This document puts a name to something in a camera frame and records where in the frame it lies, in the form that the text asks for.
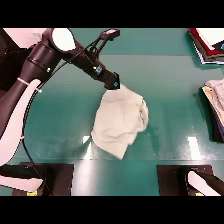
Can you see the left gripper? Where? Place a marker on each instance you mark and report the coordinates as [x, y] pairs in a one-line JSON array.
[[106, 77]]

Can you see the white shirt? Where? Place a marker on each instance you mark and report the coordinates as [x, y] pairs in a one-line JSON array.
[[118, 123]]

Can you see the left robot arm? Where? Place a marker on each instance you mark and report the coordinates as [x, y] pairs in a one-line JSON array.
[[40, 63]]

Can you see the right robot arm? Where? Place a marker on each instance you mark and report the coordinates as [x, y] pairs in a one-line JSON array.
[[200, 178]]

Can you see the red garment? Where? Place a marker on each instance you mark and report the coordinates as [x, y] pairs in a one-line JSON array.
[[204, 45]]

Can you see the beige garment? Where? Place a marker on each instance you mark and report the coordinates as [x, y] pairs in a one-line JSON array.
[[216, 96]]

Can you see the white garment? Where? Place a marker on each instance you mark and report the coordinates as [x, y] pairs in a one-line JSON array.
[[213, 36]]

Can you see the black garment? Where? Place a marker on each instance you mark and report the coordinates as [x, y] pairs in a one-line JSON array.
[[213, 128]]

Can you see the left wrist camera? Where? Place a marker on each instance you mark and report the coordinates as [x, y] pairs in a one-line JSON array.
[[106, 35]]

